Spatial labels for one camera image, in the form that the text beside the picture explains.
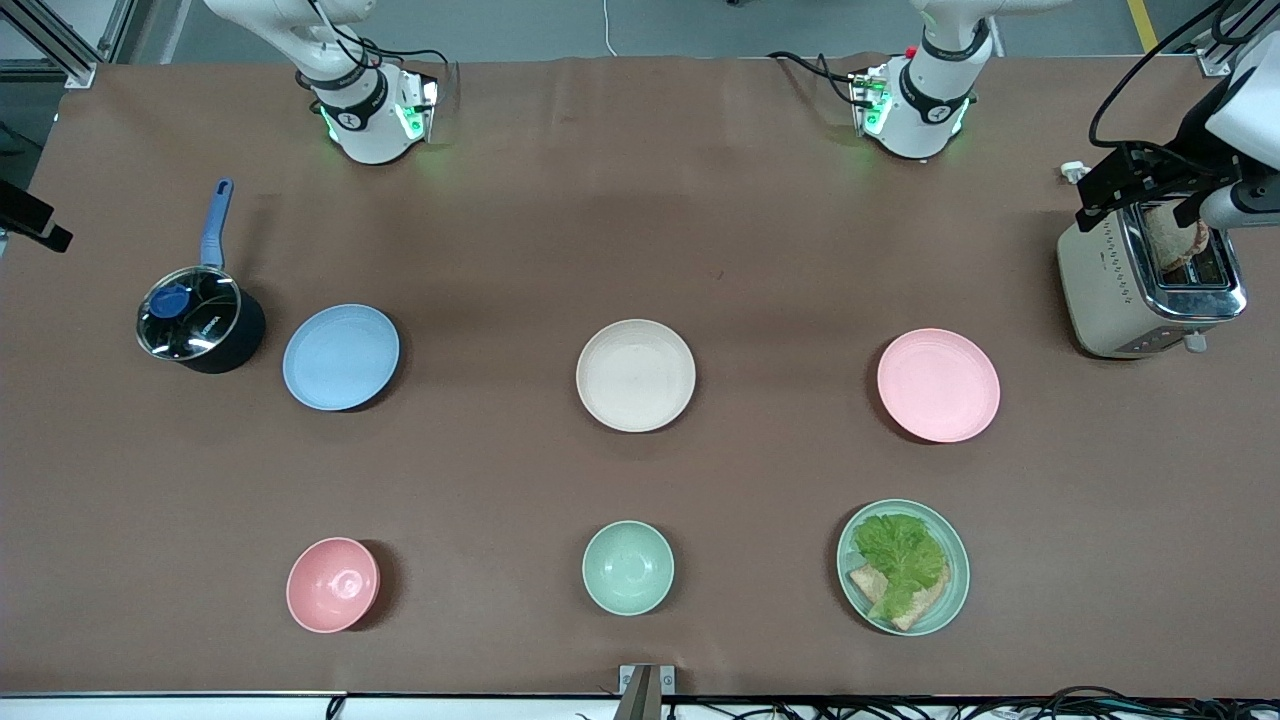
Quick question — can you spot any brown table cover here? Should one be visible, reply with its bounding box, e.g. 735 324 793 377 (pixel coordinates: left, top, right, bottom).
0 55 1280 697

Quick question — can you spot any blue shallow bowl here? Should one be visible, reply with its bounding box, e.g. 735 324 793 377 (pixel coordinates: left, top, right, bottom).
282 304 401 412

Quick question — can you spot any green lettuce leaf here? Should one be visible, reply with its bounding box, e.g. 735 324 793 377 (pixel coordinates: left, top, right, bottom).
852 513 948 621

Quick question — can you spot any beige shallow bowl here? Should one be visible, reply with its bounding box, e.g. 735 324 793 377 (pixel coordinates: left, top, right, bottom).
576 319 697 434

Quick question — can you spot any black cable bundle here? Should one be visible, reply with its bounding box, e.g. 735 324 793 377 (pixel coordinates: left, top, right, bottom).
665 685 1280 720

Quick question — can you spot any toast slice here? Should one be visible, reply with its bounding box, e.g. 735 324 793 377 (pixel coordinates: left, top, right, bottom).
1143 203 1211 272

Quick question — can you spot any small green bowl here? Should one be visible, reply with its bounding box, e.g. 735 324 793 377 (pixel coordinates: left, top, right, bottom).
582 520 675 617

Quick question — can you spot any bread slice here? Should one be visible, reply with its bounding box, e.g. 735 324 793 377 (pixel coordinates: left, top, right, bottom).
848 562 951 632

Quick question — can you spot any glass lid blue knob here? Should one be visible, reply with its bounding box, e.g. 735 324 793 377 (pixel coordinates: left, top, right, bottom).
137 266 243 361

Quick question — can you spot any silver beige toaster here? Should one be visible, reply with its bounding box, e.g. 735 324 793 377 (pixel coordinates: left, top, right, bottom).
1057 195 1249 359

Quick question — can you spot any small deep pink bowl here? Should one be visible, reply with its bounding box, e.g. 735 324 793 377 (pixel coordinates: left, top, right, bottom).
286 537 381 634

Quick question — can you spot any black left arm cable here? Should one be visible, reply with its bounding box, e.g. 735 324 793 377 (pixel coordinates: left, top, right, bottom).
1088 0 1233 153

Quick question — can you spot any aluminium frame profile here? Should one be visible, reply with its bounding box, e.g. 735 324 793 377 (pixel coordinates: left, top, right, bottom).
1195 0 1280 78
0 0 137 89

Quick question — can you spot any large pink shallow bowl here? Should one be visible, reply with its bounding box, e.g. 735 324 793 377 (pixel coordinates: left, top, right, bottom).
877 328 1001 444

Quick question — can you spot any green plate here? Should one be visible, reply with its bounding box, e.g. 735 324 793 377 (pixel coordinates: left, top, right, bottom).
837 499 971 637

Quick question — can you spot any black saucepan blue handle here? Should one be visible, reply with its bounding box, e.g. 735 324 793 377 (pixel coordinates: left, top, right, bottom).
137 178 267 375

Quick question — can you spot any grey metal camera mount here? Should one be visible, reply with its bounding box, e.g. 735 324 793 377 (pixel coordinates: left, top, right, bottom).
617 664 677 720

